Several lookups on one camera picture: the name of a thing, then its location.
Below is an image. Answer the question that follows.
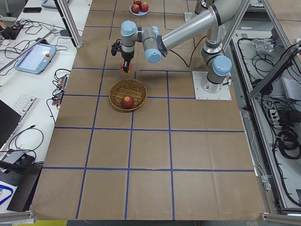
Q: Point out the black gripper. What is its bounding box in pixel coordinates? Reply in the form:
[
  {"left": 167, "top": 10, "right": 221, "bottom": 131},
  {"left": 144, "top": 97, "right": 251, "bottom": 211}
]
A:
[{"left": 111, "top": 40, "right": 134, "bottom": 72}]

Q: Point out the red yellow apple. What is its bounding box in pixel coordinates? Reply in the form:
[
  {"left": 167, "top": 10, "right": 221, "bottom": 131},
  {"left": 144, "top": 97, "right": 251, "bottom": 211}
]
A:
[{"left": 124, "top": 65, "right": 132, "bottom": 73}]

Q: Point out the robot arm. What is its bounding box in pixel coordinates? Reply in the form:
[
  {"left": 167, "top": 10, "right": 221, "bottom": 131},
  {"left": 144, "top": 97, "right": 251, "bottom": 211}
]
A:
[
  {"left": 195, "top": 0, "right": 213, "bottom": 15},
  {"left": 111, "top": 0, "right": 249, "bottom": 94}
]

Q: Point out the woven wicker basket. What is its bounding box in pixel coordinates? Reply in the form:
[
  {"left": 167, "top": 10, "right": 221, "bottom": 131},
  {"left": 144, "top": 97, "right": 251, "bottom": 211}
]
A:
[{"left": 109, "top": 79, "right": 147, "bottom": 112}]

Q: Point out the dark red apple in basket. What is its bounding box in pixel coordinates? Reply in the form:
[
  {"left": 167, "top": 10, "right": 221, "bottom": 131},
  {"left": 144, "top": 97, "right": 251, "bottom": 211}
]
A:
[{"left": 121, "top": 95, "right": 135, "bottom": 109}]

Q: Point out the light blue plate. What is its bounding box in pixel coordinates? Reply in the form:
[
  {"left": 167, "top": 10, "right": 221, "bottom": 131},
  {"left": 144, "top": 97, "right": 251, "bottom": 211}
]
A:
[{"left": 129, "top": 5, "right": 149, "bottom": 16}]

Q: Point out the red apple on plate front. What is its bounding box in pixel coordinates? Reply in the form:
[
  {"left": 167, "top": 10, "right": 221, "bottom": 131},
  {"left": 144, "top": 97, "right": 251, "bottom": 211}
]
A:
[{"left": 131, "top": 4, "right": 140, "bottom": 14}]

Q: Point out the red apple on plate back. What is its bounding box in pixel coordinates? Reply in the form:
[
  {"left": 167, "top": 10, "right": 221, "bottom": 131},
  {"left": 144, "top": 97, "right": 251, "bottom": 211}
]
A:
[{"left": 133, "top": 0, "right": 142, "bottom": 6}]

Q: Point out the blue teach pendant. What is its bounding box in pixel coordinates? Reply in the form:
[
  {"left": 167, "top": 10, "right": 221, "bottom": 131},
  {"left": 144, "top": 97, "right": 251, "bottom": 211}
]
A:
[{"left": 14, "top": 44, "right": 57, "bottom": 74}]

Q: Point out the white keyboard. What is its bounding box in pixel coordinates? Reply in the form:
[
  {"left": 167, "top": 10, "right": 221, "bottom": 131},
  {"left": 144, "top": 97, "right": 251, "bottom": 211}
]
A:
[{"left": 12, "top": 94, "right": 37, "bottom": 117}]

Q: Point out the black phone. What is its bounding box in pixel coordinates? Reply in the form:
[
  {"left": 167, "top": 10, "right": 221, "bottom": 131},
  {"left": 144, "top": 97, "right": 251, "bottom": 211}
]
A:
[{"left": 23, "top": 7, "right": 42, "bottom": 13}]

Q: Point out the black laptop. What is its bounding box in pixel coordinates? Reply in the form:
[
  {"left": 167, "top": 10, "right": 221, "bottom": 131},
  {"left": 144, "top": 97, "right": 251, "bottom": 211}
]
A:
[{"left": 0, "top": 100, "right": 21, "bottom": 148}]

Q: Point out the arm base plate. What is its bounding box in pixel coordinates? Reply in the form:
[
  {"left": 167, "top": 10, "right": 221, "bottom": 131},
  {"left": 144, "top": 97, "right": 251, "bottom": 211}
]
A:
[
  {"left": 192, "top": 71, "right": 232, "bottom": 101},
  {"left": 184, "top": 12, "right": 196, "bottom": 22}
]

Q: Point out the black braided left cable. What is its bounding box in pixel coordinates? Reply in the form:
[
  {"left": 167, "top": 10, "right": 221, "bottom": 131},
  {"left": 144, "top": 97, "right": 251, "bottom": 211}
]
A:
[{"left": 166, "top": 35, "right": 207, "bottom": 68}]

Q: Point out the aluminium frame post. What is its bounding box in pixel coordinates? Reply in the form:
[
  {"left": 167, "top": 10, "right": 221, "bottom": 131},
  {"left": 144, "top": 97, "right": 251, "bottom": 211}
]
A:
[{"left": 54, "top": 0, "right": 83, "bottom": 49}]

